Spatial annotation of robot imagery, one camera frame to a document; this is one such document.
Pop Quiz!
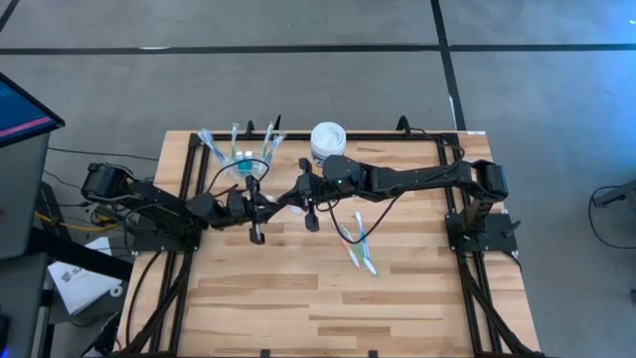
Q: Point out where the white box on floor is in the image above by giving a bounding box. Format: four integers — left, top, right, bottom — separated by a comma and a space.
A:
47, 236, 125, 316

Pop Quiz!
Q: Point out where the thin black floor cable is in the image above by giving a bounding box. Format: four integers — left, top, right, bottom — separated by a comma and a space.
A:
47, 145, 160, 163

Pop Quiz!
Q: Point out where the blue toothbrush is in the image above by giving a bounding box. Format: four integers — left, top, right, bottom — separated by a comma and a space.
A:
270, 132, 287, 163
204, 127, 231, 165

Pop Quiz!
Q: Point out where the black floor cable loop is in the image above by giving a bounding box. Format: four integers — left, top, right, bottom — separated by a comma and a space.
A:
587, 184, 636, 251

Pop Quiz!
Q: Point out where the yellow Lysol wipes canister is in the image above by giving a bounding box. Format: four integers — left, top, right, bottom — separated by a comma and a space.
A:
309, 121, 348, 168

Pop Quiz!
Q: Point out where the grey monitor cabinet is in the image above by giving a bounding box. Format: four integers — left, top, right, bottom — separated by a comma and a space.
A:
0, 131, 52, 261

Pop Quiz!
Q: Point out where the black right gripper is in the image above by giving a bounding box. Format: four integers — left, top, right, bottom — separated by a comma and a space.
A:
277, 157, 329, 234

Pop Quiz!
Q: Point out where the yellow cable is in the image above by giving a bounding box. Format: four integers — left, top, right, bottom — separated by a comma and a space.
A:
33, 211, 124, 234

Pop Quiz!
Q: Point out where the clear acrylic organizer box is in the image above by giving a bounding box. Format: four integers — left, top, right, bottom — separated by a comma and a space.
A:
214, 148, 275, 179

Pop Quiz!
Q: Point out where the black stand beam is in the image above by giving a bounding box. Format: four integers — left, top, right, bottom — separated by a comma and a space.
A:
27, 226, 134, 280

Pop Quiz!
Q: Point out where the grey metal stand leg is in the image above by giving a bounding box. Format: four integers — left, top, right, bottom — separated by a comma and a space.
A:
592, 178, 636, 209

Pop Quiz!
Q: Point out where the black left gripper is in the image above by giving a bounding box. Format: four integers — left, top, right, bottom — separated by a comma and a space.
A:
224, 174, 278, 245

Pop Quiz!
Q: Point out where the computer monitor blue screen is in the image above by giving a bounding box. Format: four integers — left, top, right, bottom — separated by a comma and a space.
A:
0, 72, 67, 149

